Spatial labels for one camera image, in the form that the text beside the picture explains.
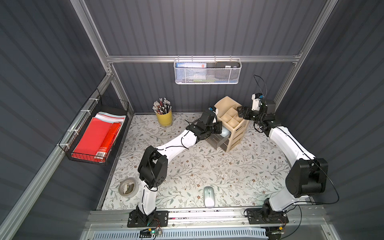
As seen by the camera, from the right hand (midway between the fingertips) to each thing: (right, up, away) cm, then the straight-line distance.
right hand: (242, 110), depth 86 cm
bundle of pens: (-50, +4, +13) cm, 52 cm away
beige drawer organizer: (-9, -1, -2) cm, 10 cm away
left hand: (-11, -9, -2) cm, 14 cm away
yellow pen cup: (-49, -5, +22) cm, 54 cm away
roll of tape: (-65, -43, -4) cm, 78 cm away
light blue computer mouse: (-10, -12, -2) cm, 16 cm away
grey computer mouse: (-20, -47, -7) cm, 52 cm away
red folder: (-74, -16, -17) cm, 77 cm away
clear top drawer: (-13, -19, +10) cm, 25 cm away
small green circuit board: (-47, -59, -17) cm, 77 cm away
